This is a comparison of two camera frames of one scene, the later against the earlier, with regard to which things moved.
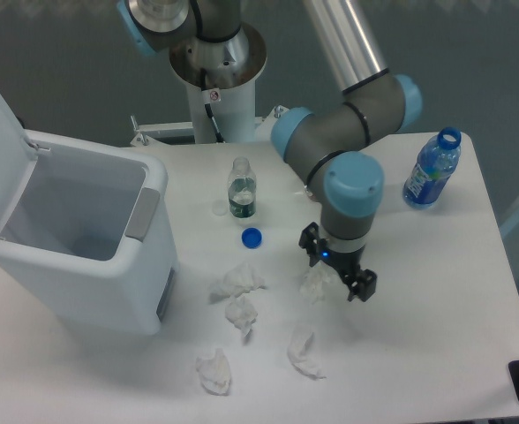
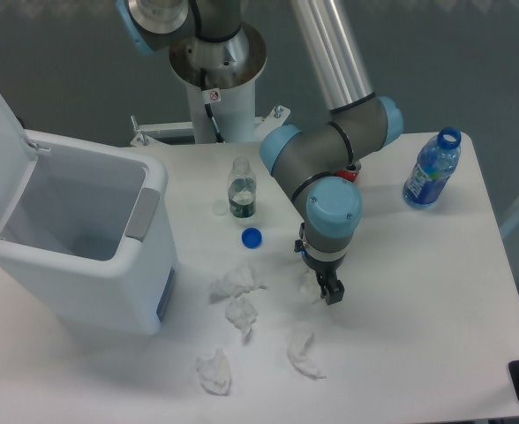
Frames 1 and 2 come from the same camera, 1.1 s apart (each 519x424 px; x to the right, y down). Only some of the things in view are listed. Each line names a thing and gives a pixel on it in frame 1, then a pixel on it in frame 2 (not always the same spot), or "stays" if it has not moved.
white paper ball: [315, 282] stays
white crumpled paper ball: [241, 314] stays
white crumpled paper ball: [240, 280] stays
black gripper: [363, 286] -> [325, 271]
